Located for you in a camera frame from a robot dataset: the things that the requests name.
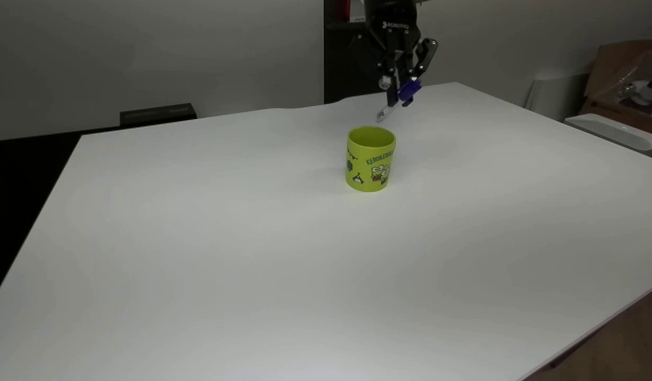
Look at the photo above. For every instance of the yellow-green cartoon sticker disc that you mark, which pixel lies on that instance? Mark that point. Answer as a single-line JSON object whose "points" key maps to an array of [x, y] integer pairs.
{"points": [[371, 160]]}

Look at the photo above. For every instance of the black low box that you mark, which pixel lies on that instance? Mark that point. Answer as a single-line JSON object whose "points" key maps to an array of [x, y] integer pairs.
{"points": [[156, 115]]}

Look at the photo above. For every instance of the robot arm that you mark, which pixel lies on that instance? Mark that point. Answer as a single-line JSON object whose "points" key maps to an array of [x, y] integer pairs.
{"points": [[390, 11]]}

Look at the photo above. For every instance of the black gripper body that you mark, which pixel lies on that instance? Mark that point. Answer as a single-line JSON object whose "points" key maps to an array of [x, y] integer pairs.
{"points": [[398, 44]]}

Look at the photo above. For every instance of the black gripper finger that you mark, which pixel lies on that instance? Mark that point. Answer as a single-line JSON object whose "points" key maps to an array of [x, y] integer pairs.
{"points": [[388, 72], [424, 61]]}

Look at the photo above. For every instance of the white marker with blue cap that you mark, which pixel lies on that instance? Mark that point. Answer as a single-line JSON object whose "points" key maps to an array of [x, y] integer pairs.
{"points": [[408, 93]]}

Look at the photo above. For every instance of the white flat tray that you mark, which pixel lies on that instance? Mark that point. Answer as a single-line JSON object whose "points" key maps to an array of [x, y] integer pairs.
{"points": [[615, 131]]}

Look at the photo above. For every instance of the brown cardboard box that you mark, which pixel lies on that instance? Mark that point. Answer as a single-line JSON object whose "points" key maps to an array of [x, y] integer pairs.
{"points": [[623, 70]]}

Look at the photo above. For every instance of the white waste bin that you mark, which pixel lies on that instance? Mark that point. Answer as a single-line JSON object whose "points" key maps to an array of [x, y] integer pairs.
{"points": [[556, 93]]}

